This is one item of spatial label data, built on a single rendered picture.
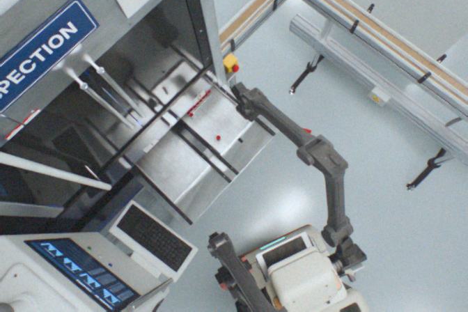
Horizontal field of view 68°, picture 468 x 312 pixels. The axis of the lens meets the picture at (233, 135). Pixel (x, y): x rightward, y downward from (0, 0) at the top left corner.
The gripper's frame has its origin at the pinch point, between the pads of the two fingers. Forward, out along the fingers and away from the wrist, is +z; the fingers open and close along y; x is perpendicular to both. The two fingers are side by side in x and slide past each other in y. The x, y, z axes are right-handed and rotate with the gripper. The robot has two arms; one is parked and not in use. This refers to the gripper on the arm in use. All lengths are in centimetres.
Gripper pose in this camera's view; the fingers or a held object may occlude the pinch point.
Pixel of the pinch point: (247, 115)
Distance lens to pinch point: 165.5
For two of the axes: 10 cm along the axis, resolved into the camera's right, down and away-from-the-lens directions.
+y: -7.3, -6.6, 1.7
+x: -6.8, 7.2, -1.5
